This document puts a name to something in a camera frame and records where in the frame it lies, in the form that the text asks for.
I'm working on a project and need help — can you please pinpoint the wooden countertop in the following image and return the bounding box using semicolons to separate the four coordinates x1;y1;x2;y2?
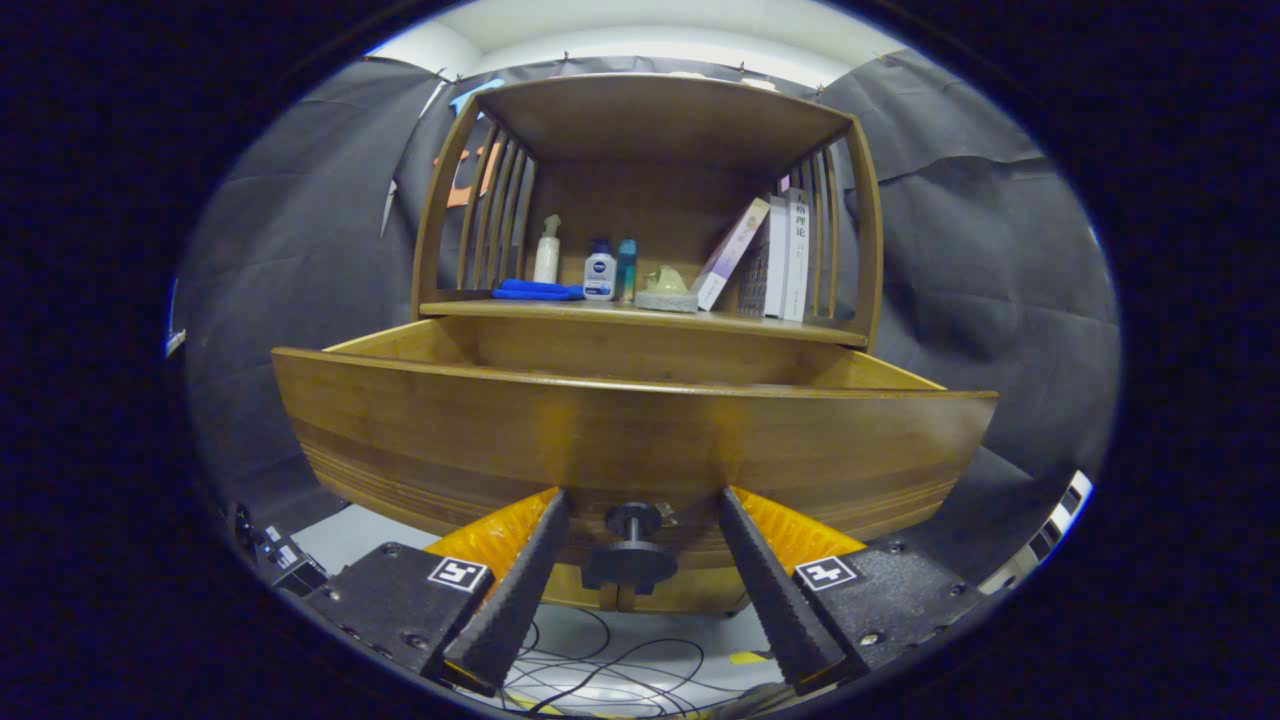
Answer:
420;297;869;349

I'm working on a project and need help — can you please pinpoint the white book with black print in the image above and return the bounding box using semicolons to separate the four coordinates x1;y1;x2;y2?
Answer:
783;187;811;323

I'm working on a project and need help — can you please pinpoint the dark patterned book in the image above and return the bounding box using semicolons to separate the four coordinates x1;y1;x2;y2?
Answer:
738;225;773;318

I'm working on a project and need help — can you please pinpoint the wooden drawer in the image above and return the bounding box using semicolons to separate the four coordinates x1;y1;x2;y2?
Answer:
272;318;999;593

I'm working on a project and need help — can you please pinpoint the black box device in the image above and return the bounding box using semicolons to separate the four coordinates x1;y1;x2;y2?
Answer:
235;505;331;601

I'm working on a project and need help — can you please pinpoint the blue folded cloth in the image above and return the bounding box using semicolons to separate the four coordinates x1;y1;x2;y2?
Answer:
491;279;585;302

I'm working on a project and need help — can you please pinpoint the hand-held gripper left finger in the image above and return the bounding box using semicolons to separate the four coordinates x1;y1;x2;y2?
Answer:
300;487;573;698

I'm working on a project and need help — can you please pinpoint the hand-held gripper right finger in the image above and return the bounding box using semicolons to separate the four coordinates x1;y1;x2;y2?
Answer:
718;485;991;696

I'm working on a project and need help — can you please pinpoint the purple and white book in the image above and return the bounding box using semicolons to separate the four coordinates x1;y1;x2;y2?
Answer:
693;197;772;312

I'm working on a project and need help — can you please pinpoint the plain white book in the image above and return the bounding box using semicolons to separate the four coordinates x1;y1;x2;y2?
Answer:
764;195;791;319

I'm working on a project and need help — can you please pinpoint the white pump bottle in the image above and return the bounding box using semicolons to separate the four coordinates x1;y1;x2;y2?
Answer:
533;214;562;285

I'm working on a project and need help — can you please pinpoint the wooden cabinet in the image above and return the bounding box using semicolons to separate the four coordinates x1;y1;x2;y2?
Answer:
410;72;886;614

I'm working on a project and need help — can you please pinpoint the white bottle with blue cap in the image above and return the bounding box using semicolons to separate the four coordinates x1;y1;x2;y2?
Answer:
583;238;617;302

